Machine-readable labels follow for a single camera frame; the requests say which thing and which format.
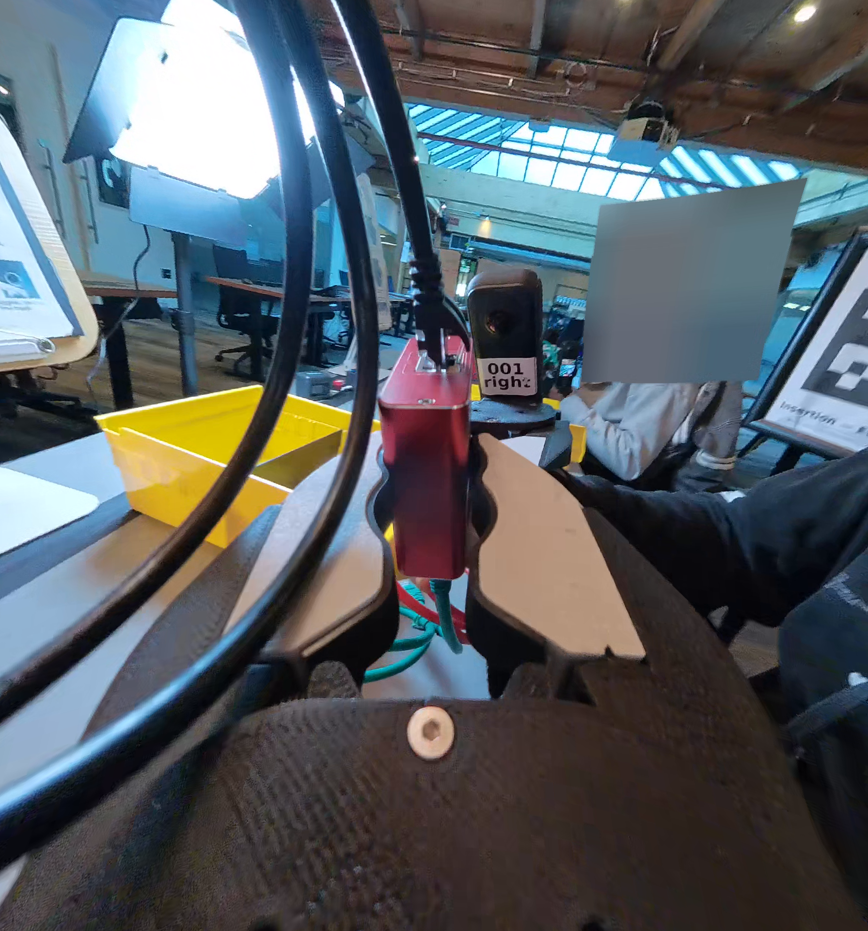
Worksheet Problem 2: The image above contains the person's right forearm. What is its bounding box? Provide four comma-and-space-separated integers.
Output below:
550, 433, 868, 630

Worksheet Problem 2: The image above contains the instruction sheet on stand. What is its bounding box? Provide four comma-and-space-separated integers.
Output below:
0, 87, 102, 572

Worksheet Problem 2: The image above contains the wooden desk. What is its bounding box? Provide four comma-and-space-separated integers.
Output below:
78, 271, 184, 410
205, 275, 377, 368

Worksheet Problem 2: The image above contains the framed checkered sign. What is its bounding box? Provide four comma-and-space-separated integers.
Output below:
742, 229, 868, 459

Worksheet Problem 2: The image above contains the red ethernet cable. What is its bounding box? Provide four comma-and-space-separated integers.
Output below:
397, 578, 471, 644

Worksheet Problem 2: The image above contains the black ethernet cable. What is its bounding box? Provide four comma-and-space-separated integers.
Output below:
0, 0, 473, 892

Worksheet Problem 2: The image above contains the ceiling mounted device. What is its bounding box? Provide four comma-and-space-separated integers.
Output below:
615, 98, 678, 146

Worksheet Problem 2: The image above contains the green ethernet cable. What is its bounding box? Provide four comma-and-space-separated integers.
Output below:
364, 578, 464, 685

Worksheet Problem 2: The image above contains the studio light panel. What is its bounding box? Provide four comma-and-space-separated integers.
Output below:
63, 0, 377, 400

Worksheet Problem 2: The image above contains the red metal port box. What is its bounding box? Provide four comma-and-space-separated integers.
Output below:
378, 336, 474, 580

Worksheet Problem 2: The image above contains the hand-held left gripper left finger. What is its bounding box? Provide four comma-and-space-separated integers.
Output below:
223, 435, 400, 663

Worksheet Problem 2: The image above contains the black office chair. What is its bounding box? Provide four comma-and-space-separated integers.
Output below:
212, 243, 278, 379

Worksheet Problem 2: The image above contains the person's black hoodie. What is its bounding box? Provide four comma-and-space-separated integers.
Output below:
750, 524, 868, 931

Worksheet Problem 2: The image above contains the yellow plastic bin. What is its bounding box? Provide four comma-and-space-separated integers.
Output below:
95, 384, 398, 550
543, 396, 587, 466

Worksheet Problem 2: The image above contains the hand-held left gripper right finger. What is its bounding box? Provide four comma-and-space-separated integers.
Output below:
465, 433, 647, 695

